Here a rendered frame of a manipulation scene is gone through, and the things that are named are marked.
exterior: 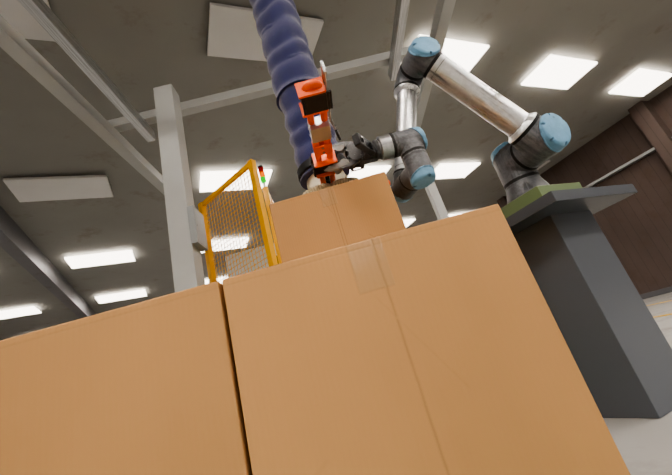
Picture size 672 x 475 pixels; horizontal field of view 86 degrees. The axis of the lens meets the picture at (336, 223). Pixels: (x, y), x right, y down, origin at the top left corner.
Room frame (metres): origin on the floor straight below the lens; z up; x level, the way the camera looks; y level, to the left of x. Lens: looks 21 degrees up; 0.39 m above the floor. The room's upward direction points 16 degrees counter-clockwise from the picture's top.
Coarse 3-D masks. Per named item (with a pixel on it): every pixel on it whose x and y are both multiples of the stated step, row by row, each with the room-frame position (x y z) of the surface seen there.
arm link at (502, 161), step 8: (504, 144) 1.45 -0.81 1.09; (496, 152) 1.48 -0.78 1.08; (504, 152) 1.45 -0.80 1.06; (512, 152) 1.41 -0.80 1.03; (496, 160) 1.49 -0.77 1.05; (504, 160) 1.46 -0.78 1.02; (512, 160) 1.42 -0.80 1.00; (496, 168) 1.52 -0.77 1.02; (504, 168) 1.48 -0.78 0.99; (512, 168) 1.45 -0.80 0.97; (520, 168) 1.44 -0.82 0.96; (528, 168) 1.43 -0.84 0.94; (536, 168) 1.44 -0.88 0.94; (504, 176) 1.50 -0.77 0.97; (512, 176) 1.47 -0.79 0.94; (504, 184) 1.52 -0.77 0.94
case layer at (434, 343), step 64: (320, 256) 0.47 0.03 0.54; (384, 256) 0.48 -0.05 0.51; (448, 256) 0.48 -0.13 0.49; (512, 256) 0.48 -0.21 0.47; (128, 320) 0.45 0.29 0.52; (192, 320) 0.46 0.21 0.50; (256, 320) 0.46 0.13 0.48; (320, 320) 0.47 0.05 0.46; (384, 320) 0.47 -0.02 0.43; (448, 320) 0.48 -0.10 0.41; (512, 320) 0.48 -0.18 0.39; (0, 384) 0.44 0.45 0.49; (64, 384) 0.45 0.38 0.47; (128, 384) 0.45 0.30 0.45; (192, 384) 0.46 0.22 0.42; (256, 384) 0.46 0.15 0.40; (320, 384) 0.47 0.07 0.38; (384, 384) 0.47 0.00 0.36; (448, 384) 0.48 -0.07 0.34; (512, 384) 0.48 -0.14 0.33; (576, 384) 0.48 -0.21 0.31; (0, 448) 0.44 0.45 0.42; (64, 448) 0.45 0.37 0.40; (128, 448) 0.45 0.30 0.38; (192, 448) 0.46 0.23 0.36; (256, 448) 0.46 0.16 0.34; (320, 448) 0.47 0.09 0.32; (384, 448) 0.47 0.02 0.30; (448, 448) 0.47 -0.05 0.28; (512, 448) 0.48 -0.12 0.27; (576, 448) 0.48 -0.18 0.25
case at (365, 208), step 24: (312, 192) 1.07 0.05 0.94; (336, 192) 1.07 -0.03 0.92; (360, 192) 1.08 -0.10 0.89; (384, 192) 1.08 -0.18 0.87; (288, 216) 1.07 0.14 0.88; (312, 216) 1.07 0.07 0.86; (336, 216) 1.07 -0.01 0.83; (360, 216) 1.07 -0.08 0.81; (384, 216) 1.08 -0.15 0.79; (288, 240) 1.07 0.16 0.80; (312, 240) 1.07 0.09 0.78; (336, 240) 1.07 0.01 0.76; (360, 240) 1.07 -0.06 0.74
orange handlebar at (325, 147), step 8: (312, 80) 0.73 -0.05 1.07; (304, 88) 0.74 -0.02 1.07; (312, 88) 0.74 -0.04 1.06; (312, 120) 0.87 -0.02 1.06; (312, 144) 1.00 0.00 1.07; (320, 144) 1.03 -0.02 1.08; (328, 144) 1.01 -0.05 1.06; (320, 152) 1.04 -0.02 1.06; (328, 152) 1.05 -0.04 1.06; (320, 160) 1.09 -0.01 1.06
